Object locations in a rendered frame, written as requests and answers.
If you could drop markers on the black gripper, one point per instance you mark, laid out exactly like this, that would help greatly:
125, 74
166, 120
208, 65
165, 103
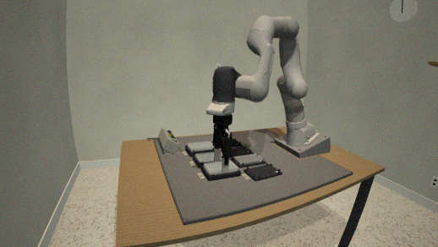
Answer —
222, 137

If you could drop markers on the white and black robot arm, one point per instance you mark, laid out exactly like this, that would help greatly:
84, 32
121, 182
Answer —
256, 87

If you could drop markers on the grey button panel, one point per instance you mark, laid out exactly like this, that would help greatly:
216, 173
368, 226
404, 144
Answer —
169, 143

